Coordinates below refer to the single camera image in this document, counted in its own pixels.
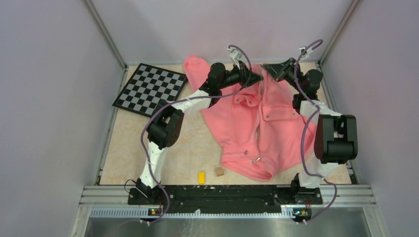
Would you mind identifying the small wooden cube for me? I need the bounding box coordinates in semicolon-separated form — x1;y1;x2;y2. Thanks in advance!
215;167;224;177

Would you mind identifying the yellow toy block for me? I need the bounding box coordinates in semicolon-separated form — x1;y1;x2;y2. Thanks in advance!
198;172;206;185

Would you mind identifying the aluminium frame rail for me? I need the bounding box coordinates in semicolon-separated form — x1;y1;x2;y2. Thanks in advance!
71;185;389;237

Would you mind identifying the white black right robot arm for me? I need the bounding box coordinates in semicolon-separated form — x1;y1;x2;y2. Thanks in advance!
262;58;358;203

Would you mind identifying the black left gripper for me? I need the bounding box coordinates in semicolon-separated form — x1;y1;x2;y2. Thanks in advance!
218;61;263;90

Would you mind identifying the black white checkerboard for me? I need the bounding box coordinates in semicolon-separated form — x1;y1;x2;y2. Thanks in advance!
113;63;187;118

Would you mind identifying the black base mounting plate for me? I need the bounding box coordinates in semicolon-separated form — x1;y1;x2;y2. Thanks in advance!
127;185;323;214

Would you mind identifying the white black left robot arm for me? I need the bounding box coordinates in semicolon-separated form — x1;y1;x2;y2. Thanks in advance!
136;61;262;204

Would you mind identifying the pink zip-up jacket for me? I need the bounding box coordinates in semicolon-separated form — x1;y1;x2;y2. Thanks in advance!
201;64;316;181

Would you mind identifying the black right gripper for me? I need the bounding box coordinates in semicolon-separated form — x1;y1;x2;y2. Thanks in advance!
263;58;304;93

